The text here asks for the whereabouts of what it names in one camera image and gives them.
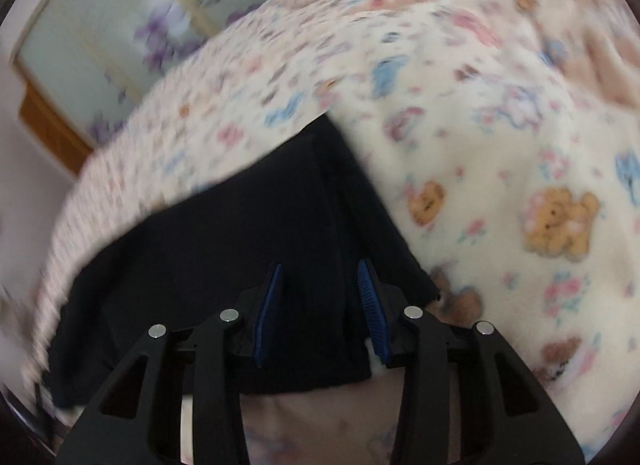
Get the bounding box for floral glass sliding wardrobe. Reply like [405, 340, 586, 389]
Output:
[12, 0, 281, 147]

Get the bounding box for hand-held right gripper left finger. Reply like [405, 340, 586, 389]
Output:
[55, 263, 284, 465]

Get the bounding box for black pants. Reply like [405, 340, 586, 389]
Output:
[47, 115, 441, 408]

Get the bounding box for brown wooden door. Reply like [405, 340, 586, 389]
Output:
[19, 82, 94, 176]

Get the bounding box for bear printed fleece blanket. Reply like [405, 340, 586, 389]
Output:
[0, 0, 640, 465]

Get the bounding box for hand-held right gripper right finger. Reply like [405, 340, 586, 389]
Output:
[356, 258, 586, 465]

